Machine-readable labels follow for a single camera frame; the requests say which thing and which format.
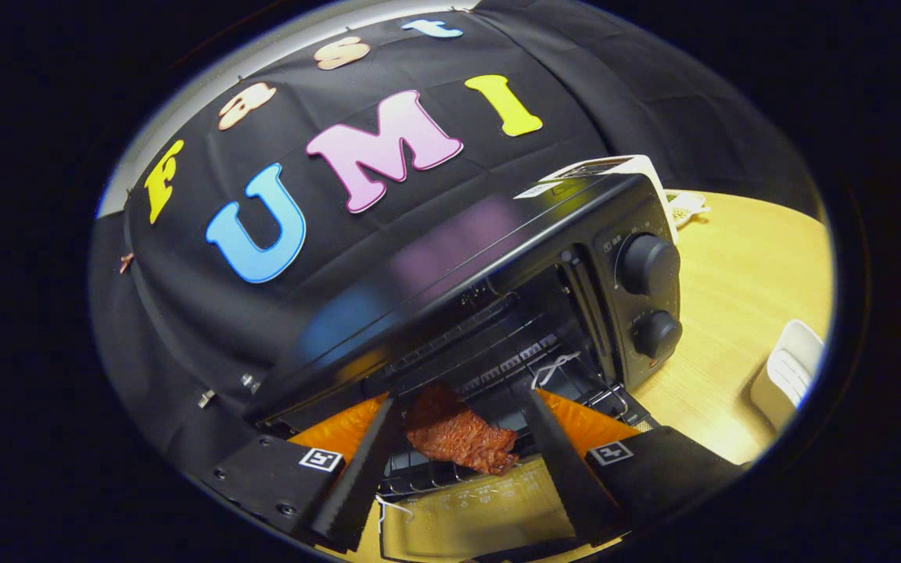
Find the white ridged tray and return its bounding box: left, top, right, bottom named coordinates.
left=749, top=319, right=825, bottom=432

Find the black toaster oven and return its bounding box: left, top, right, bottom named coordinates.
left=243, top=174, right=684, bottom=563

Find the white toaster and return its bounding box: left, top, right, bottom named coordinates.
left=540, top=155, right=680, bottom=243

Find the reddish meat slice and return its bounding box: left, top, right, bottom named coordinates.
left=405, top=383, right=519, bottom=476

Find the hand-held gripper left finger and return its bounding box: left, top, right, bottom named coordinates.
left=199, top=393, right=406, bottom=552

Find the black backdrop cloth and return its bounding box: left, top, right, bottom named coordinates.
left=89, top=0, right=827, bottom=486

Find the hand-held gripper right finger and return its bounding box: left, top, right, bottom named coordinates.
left=527, top=389, right=745, bottom=548

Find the small white dish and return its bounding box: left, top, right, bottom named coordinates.
left=666, top=190, right=711, bottom=228

